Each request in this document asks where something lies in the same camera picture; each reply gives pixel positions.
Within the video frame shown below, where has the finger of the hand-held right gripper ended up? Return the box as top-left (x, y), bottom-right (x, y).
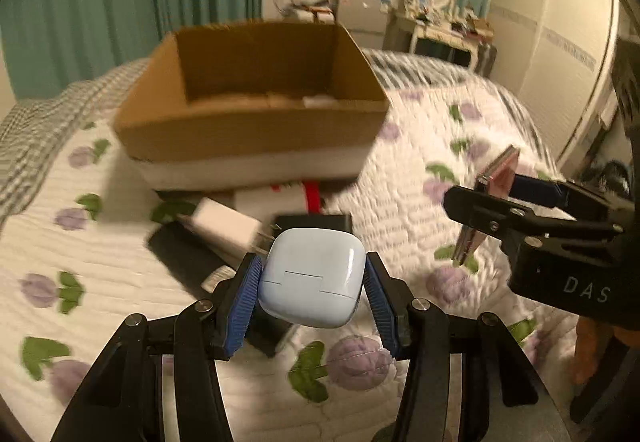
top-left (444, 185), bottom-right (623, 248)
top-left (509, 173), bottom-right (637, 223)

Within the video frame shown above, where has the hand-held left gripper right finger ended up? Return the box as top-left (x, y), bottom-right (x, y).
top-left (364, 251), bottom-right (567, 442)

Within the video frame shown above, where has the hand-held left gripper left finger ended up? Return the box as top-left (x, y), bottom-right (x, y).
top-left (50, 252), bottom-right (266, 442)

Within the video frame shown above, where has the pink case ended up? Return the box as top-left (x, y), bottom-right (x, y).
top-left (452, 145), bottom-right (521, 266)

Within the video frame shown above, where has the light blue earbuds case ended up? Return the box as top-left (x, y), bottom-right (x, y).
top-left (260, 227), bottom-right (365, 328)

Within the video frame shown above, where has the cardboard box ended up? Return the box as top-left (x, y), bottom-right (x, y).
top-left (112, 21), bottom-right (391, 193)

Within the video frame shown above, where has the small white object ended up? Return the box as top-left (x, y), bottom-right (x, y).
top-left (201, 266), bottom-right (237, 294)

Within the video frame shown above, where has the white charger plug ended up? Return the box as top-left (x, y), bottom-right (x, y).
top-left (177, 196), bottom-right (274, 269)

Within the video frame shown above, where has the large black flat box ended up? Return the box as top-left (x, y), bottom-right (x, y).
top-left (146, 221), bottom-right (301, 359)

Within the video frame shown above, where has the white floral quilt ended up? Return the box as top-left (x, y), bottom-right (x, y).
top-left (0, 47), bottom-right (583, 442)

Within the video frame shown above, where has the white box with red ribbon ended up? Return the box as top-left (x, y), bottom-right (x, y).
top-left (234, 180), bottom-right (326, 219)

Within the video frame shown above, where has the white wardrobe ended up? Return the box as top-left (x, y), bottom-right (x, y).
top-left (486, 0), bottom-right (622, 165)

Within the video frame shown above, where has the white dressing table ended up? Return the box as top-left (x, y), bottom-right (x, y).
top-left (386, 6), bottom-right (498, 76)

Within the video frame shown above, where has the grey cabinet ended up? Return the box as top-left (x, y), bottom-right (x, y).
top-left (334, 0), bottom-right (389, 34)

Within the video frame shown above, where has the grey checked blanket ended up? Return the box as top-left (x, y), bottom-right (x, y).
top-left (0, 57), bottom-right (153, 225)

